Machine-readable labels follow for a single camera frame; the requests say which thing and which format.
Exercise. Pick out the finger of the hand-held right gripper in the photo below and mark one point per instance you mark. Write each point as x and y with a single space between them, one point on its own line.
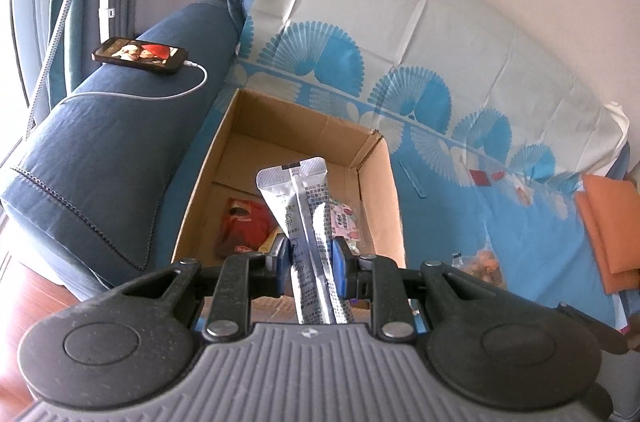
595 332

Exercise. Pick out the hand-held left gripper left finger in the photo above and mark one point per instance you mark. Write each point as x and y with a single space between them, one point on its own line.
282 267

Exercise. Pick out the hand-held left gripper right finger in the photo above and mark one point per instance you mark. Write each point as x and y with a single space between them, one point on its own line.
339 269

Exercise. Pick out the yellow snack bar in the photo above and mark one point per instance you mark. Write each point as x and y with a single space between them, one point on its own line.
270 242

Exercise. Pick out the clear candy bag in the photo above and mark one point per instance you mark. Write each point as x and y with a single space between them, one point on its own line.
345 222

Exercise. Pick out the silver stick packet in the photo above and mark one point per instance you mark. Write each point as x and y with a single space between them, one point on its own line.
305 222

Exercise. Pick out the dark red snack packet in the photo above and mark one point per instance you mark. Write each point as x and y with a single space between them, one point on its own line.
245 222

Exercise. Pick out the blue stick packet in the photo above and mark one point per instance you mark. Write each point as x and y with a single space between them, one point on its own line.
412 179

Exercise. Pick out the bag of round snack balls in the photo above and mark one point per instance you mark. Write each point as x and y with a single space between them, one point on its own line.
482 264

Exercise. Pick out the cardboard box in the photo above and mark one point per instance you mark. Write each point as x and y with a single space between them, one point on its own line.
300 122

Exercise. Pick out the red and white candy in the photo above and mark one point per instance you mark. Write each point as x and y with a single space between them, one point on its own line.
522 194

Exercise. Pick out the red stick packet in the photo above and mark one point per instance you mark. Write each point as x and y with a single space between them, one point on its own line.
480 177

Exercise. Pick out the orange folded cloth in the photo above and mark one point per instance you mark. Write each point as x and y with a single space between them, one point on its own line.
610 232

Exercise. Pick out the dark blue sofa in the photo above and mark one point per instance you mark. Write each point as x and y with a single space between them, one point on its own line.
100 152

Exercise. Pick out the blue fan-print sheet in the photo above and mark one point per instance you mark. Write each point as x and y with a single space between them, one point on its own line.
450 52

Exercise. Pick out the black smartphone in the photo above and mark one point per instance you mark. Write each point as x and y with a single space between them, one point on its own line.
140 52

